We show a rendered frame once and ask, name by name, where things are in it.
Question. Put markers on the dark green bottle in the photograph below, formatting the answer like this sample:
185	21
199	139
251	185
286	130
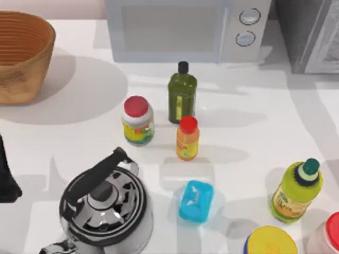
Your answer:
182	95

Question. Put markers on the yellow-green bottle with teal cap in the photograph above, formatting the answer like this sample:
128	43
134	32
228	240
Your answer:
296	193

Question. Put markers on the red-lidded pale jar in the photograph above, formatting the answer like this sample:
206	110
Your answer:
327	236

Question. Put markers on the blue plastic box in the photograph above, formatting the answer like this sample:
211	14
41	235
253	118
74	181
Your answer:
196	202

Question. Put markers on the microwave knob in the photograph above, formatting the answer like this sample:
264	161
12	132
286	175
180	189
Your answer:
245	38
249	15

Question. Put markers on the orange bottle with red cap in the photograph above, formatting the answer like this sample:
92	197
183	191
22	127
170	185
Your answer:
187	140

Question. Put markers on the pale microwave oven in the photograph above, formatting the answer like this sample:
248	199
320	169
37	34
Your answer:
169	29

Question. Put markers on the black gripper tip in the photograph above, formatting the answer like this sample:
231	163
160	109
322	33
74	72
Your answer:
6	182

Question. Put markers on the red-lidded white jar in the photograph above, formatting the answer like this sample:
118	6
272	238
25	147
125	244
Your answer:
137	121

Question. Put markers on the woven brown basket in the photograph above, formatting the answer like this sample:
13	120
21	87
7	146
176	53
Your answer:
18	58

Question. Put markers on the yellow-lidded blue can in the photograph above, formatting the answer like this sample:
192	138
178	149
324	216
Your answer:
270	242

